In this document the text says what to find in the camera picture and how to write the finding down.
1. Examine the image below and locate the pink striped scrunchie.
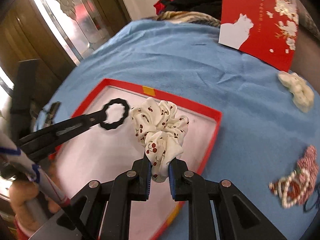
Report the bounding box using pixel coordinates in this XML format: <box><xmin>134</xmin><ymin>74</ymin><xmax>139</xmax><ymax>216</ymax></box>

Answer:
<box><xmin>297</xmin><ymin>145</ymin><xmax>319</xmax><ymax>205</ymax></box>

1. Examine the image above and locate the person left hand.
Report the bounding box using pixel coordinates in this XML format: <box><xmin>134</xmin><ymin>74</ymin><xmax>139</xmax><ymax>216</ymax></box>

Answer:
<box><xmin>9</xmin><ymin>162</ymin><xmax>62</xmax><ymax>233</ymax></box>

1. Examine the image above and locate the white cherry print scrunchie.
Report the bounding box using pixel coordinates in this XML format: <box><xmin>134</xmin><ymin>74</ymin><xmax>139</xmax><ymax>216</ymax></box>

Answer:
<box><xmin>130</xmin><ymin>98</ymin><xmax>189</xmax><ymax>183</ymax></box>

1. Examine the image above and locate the dark blue cord necklace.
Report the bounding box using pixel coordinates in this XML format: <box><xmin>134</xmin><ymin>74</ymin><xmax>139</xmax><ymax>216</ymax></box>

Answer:
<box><xmin>303</xmin><ymin>189</ymin><xmax>320</xmax><ymax>213</ymax></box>

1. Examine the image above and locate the blue towel cloth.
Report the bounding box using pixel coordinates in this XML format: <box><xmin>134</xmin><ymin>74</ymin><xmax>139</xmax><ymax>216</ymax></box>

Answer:
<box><xmin>51</xmin><ymin>20</ymin><xmax>319</xmax><ymax>239</ymax></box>

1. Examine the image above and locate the red jewelry tray box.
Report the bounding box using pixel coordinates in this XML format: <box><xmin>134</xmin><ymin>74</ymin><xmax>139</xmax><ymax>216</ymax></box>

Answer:
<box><xmin>56</xmin><ymin>79</ymin><xmax>222</xmax><ymax>239</ymax></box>

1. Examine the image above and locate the black wavy hair tie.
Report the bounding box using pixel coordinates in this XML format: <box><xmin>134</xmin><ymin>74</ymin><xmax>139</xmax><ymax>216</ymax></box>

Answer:
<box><xmin>99</xmin><ymin>98</ymin><xmax>130</xmax><ymax>131</ymax></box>

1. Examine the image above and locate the cream fluffy scrunchie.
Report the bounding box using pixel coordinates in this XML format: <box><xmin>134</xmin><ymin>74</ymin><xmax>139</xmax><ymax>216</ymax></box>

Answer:
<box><xmin>278</xmin><ymin>71</ymin><xmax>315</xmax><ymax>113</ymax></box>

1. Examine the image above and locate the red box lid with cat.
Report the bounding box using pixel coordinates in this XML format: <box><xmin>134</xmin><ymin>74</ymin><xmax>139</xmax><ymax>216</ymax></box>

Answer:
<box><xmin>219</xmin><ymin>0</ymin><xmax>299</xmax><ymax>72</ymax></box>

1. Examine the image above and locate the white pearl bracelet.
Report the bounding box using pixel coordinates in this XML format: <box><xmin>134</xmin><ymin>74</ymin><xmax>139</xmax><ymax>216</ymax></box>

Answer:
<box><xmin>268</xmin><ymin>167</ymin><xmax>313</xmax><ymax>209</ymax></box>

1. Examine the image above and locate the black smartphone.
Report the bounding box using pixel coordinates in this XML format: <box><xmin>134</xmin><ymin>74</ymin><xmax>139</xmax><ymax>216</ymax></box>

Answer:
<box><xmin>43</xmin><ymin>101</ymin><xmax>61</xmax><ymax>128</ymax></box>

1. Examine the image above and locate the dark clothes pile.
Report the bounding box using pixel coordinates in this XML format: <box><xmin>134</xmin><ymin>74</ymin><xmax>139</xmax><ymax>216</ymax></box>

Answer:
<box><xmin>151</xmin><ymin>0</ymin><xmax>222</xmax><ymax>27</ymax></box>

